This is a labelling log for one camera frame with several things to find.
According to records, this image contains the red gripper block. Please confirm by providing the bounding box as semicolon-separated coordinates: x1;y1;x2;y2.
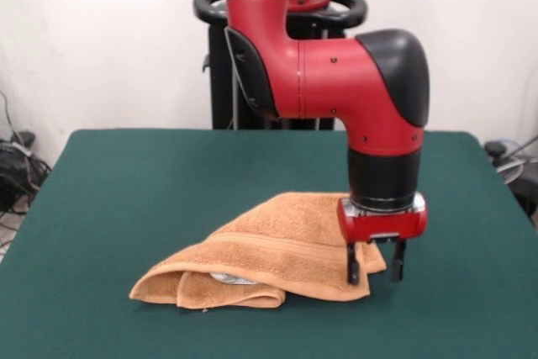
336;193;430;286

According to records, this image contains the orange terry towel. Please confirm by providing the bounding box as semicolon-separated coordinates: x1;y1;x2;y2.
129;191;387;309

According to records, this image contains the gray round chair base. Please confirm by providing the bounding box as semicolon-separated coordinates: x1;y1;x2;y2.
495;157;526;186

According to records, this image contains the dark green table cloth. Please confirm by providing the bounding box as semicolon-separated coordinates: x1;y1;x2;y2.
0;129;538;359

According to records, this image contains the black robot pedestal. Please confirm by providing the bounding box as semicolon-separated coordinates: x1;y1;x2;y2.
193;0;369;131

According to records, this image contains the black cable tangle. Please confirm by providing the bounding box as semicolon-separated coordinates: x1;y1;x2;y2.
0;89;54;251

